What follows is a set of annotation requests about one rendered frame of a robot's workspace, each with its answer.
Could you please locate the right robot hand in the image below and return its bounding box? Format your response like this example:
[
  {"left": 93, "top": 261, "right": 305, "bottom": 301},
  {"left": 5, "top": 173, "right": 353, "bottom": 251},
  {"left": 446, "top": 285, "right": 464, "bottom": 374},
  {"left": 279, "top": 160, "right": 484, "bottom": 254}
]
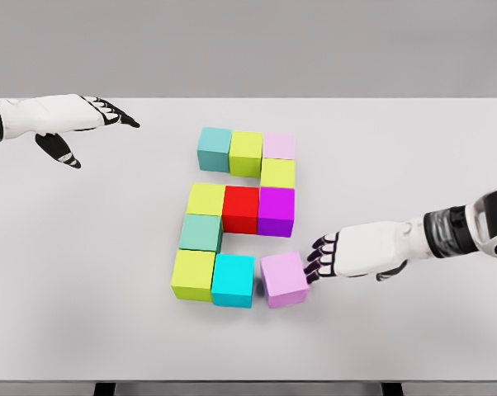
[{"left": 303, "top": 221, "right": 410, "bottom": 285}]

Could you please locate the pale pink cube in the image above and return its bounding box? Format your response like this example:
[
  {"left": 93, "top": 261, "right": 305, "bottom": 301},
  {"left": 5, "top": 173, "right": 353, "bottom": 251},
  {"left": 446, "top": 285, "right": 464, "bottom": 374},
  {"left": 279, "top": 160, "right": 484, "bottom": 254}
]
[{"left": 262, "top": 132, "right": 296, "bottom": 161}]

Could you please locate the red cube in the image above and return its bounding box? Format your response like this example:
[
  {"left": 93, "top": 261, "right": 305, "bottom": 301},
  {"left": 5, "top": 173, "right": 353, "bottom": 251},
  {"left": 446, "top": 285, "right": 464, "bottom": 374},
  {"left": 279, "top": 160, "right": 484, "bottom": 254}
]
[{"left": 221, "top": 185, "right": 261, "bottom": 235}]

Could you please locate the lilac pink cube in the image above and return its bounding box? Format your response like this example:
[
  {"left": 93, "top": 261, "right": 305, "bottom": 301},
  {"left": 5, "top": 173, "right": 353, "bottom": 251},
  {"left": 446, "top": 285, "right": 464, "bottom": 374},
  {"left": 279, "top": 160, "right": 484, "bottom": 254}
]
[{"left": 259, "top": 250, "right": 310, "bottom": 309}]

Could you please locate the teal cube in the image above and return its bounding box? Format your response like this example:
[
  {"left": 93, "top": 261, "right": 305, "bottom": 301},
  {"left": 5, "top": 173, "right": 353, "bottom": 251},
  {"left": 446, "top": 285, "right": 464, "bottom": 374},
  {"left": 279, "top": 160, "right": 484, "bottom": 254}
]
[{"left": 196, "top": 126, "right": 234, "bottom": 174}]

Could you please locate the yellow-green cube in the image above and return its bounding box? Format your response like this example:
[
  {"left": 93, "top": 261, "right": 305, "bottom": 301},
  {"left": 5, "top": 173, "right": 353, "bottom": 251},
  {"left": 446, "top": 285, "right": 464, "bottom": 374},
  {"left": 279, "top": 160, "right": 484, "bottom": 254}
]
[
  {"left": 185, "top": 182, "right": 227, "bottom": 218},
  {"left": 259, "top": 158, "right": 296, "bottom": 190},
  {"left": 169, "top": 248, "right": 217, "bottom": 303},
  {"left": 228, "top": 130, "right": 264, "bottom": 179}
]

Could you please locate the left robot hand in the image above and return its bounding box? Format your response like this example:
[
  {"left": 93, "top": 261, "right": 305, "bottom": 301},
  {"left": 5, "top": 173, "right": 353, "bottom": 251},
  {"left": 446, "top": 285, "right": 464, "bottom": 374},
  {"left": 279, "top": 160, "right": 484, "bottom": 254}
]
[{"left": 31, "top": 94, "right": 141, "bottom": 170}]

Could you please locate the purple cube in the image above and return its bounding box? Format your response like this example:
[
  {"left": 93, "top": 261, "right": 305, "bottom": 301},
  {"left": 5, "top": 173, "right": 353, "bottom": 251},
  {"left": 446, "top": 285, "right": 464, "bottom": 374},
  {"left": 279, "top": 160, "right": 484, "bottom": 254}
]
[{"left": 256, "top": 186, "right": 296, "bottom": 238}]

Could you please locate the cyan cube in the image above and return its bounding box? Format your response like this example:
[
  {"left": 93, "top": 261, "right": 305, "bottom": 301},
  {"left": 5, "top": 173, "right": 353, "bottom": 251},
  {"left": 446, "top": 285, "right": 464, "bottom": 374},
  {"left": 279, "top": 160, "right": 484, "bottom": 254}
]
[{"left": 210, "top": 252, "right": 257, "bottom": 309}]

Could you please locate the mint green cube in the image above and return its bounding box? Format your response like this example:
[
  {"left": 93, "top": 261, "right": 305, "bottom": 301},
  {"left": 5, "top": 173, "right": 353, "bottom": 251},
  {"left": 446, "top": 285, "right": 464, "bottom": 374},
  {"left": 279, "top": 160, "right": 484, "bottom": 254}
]
[{"left": 178, "top": 214, "right": 225, "bottom": 253}]

